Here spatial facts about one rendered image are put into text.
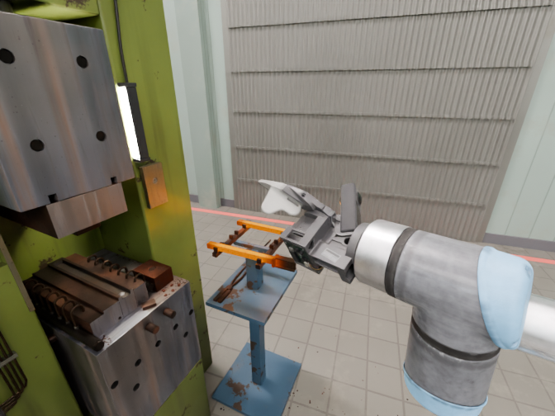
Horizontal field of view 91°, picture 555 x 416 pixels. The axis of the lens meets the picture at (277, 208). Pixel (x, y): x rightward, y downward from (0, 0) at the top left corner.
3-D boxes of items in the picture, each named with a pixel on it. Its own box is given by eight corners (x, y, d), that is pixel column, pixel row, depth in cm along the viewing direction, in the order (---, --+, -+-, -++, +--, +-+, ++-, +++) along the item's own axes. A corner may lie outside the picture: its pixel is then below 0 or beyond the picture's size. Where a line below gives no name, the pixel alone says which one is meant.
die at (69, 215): (128, 210, 87) (120, 182, 83) (58, 239, 70) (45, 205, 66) (54, 190, 104) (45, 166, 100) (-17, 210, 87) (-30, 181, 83)
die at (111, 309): (149, 298, 101) (144, 280, 97) (95, 339, 84) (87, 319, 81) (80, 267, 118) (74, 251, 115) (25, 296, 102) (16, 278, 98)
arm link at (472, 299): (509, 380, 25) (539, 291, 22) (380, 314, 34) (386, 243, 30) (524, 323, 31) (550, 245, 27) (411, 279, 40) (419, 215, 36)
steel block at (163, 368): (201, 357, 128) (189, 281, 110) (130, 444, 97) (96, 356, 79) (122, 316, 151) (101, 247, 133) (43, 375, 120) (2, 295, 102)
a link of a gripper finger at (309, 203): (282, 185, 43) (329, 219, 41) (288, 179, 43) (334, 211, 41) (279, 199, 47) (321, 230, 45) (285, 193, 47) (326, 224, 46)
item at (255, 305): (297, 272, 148) (297, 269, 147) (263, 326, 115) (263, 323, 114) (249, 259, 159) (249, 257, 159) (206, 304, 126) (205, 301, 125)
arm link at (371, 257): (412, 212, 34) (418, 257, 40) (375, 204, 37) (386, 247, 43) (378, 268, 30) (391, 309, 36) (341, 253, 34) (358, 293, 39)
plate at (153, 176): (168, 201, 116) (161, 162, 109) (150, 209, 109) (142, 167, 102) (164, 200, 117) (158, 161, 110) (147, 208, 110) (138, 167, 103)
